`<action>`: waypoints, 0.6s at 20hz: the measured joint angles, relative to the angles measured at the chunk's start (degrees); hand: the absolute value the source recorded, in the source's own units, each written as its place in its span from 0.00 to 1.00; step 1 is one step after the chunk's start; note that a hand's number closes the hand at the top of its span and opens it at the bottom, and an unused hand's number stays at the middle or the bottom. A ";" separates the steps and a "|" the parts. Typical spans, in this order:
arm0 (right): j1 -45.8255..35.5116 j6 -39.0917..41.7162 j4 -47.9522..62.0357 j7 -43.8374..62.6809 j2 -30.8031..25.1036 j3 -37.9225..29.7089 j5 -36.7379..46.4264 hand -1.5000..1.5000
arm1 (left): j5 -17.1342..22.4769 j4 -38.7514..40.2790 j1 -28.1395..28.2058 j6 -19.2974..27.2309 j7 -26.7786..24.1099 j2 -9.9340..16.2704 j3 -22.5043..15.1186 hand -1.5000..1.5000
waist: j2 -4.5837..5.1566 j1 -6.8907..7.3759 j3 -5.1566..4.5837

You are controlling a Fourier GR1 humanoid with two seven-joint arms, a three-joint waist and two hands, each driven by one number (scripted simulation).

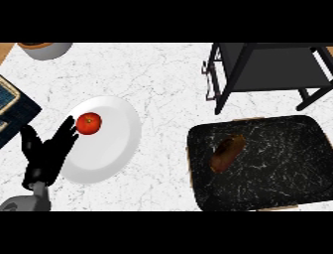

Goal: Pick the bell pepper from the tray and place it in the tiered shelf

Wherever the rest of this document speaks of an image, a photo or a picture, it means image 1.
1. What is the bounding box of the black marble tray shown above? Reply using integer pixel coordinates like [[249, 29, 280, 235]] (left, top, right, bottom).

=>
[[186, 114, 333, 212]]

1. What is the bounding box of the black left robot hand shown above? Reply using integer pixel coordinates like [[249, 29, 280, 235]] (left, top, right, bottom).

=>
[[19, 115, 81, 191]]

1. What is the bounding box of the white oval plate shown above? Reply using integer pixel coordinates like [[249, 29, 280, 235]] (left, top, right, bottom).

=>
[[60, 95, 143, 186]]

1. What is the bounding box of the black tiered shelf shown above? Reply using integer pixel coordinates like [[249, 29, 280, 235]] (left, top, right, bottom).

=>
[[202, 43, 333, 116]]

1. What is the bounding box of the grey round pot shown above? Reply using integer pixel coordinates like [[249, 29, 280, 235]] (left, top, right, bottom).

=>
[[16, 43, 75, 62]]

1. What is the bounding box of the brown oblong vegetable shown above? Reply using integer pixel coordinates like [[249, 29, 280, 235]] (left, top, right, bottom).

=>
[[209, 133, 249, 175]]

